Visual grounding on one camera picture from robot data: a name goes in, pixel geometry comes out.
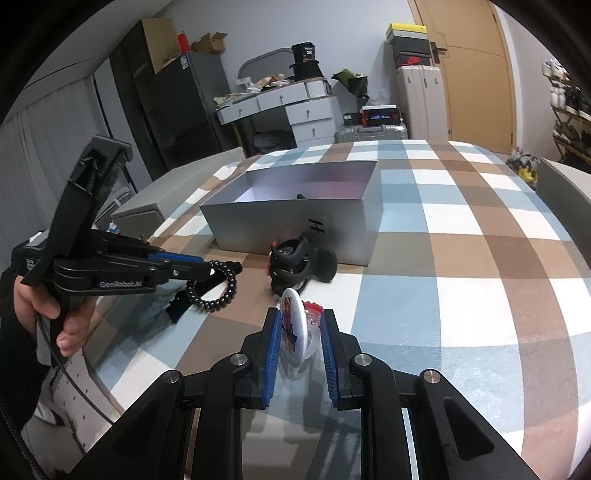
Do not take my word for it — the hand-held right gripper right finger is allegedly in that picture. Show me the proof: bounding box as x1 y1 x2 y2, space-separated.
322 307 561 480

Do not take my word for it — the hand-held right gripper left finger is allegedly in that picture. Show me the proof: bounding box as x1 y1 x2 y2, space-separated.
69 306 283 480

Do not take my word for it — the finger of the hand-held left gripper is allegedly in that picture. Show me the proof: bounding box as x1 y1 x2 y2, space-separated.
156 261 243 284
148 248 207 268

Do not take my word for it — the black beaded bracelet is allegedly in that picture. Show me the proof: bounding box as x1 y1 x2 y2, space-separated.
186 260 238 315

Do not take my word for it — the round white pin badge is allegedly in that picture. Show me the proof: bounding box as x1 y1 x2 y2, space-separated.
277 287 319 370

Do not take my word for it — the silver cardboard box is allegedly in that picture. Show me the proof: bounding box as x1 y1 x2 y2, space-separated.
200 161 385 267

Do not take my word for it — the person's left forearm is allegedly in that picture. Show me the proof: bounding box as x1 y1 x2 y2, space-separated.
0 263 54 444

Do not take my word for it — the person's left hand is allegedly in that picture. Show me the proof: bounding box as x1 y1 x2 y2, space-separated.
13 272 99 356

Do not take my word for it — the small black hair clip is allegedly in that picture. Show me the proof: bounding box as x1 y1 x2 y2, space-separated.
166 292 191 324

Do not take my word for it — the red and clear hair clip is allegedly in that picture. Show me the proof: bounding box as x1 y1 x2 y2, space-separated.
302 301 325 356

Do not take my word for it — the black hair claw clip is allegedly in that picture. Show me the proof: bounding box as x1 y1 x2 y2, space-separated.
268 234 339 296

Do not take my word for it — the grey curtain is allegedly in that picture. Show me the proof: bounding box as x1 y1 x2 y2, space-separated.
0 74 134 259

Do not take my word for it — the dark refrigerator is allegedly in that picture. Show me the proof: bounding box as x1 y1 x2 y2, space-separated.
134 52 232 178

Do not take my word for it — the white dotted cloth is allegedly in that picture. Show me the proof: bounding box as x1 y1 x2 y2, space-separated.
23 355 121 462

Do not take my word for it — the dark bundle under desk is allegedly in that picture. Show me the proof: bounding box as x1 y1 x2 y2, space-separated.
253 130 296 151

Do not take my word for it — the dark wardrobe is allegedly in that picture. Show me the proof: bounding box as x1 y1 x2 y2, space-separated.
108 21 160 181

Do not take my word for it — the desk clutter pile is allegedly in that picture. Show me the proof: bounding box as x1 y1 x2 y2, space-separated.
213 74 296 109

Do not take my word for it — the white desk with drawers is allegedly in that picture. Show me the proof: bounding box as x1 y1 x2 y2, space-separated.
215 78 342 155

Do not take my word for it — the flat cardboard sheet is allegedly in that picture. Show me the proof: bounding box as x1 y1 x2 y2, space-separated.
141 17 181 75

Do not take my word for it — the open cardboard box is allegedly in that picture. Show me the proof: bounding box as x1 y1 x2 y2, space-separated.
190 31 229 55

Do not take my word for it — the silver suitcase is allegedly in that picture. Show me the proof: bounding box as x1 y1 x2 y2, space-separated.
333 122 409 145

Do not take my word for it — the dark flower bouquet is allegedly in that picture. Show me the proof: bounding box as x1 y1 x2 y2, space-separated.
331 68 370 109

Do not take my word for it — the pile of shoes on floor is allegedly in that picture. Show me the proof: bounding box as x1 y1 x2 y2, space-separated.
505 148 541 188

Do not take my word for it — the white upright suitcase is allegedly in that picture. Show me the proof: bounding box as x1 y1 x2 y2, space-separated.
396 65 451 141

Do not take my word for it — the red and black shoe box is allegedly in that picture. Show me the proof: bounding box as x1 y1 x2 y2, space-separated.
393 54 435 69

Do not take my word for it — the wooden door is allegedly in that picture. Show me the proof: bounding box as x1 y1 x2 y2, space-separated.
409 0 515 153

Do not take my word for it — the yellow shoe box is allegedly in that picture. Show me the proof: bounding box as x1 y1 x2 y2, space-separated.
385 23 428 43

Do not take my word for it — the wooden shoe rack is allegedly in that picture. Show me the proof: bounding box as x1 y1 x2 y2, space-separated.
551 104 591 171

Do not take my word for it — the row of shoes on rack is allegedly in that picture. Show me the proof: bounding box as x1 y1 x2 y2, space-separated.
540 58 591 139

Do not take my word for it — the thin black cable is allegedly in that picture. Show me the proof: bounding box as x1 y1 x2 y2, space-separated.
34 316 116 425

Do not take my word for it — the braided black cable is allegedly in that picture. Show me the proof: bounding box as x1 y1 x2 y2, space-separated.
0 397 40 480

